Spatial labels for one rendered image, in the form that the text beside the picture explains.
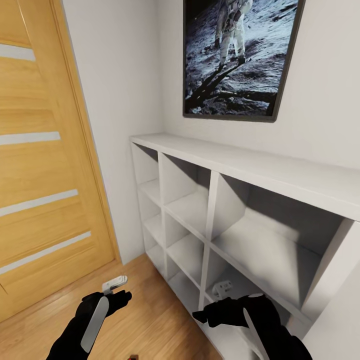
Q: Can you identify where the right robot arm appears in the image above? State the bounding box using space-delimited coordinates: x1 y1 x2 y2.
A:
192 280 312 360

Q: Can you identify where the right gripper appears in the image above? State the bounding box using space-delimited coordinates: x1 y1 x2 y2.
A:
192 297 237 328

